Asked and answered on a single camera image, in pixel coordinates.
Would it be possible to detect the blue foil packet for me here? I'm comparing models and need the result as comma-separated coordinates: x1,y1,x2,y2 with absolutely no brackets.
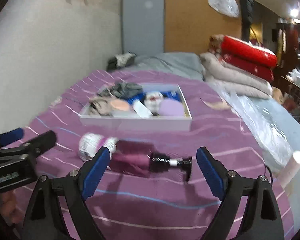
161,90,181,102
126,93,146,105

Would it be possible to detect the person's hand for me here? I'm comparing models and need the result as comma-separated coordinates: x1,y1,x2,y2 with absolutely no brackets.
0,191,23,224

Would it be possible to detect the clear plastic sheet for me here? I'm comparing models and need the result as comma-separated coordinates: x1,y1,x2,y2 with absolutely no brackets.
210,84,293,170

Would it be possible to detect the purple round sponge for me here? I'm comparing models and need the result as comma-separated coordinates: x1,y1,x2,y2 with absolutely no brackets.
158,99,185,117

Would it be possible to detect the black white crumpled cloth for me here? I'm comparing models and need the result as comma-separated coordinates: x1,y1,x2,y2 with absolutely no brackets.
106,52,136,72

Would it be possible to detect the white face mask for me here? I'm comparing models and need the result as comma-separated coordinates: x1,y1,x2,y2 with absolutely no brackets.
132,100,153,119

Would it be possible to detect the red folded quilt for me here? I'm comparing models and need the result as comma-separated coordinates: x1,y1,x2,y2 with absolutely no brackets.
209,35,277,83

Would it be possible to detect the green plaid cloth pouch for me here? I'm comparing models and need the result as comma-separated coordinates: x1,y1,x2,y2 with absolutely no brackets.
98,82,143,99

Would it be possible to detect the brown wooden headboard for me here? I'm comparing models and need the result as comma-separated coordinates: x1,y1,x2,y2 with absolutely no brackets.
165,0,242,54

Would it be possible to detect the white plush dog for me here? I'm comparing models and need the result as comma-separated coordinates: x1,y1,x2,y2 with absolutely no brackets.
143,91,164,115

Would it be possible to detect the purple refill pouch bottle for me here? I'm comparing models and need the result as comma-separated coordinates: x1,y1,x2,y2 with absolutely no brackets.
78,133,192,183

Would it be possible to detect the purple striped bed sheet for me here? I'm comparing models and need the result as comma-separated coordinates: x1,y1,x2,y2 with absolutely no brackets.
24,70,266,239

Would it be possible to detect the white cardboard box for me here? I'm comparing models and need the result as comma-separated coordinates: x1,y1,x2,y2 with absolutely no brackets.
79,83,192,132

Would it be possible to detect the grey pillow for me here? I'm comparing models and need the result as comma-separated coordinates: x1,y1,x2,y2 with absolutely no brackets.
127,52,204,81

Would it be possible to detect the grey upright mattress board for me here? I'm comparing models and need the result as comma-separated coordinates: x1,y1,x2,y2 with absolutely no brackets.
121,0,165,56

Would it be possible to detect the black thin cable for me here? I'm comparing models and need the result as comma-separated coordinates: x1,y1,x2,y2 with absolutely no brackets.
263,163,274,188

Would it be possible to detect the peach puff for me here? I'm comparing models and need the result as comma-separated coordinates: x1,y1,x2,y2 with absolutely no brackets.
109,99,130,112

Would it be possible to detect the beige plaid cloth pouch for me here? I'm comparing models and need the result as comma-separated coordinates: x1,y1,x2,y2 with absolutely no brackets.
88,96,113,116

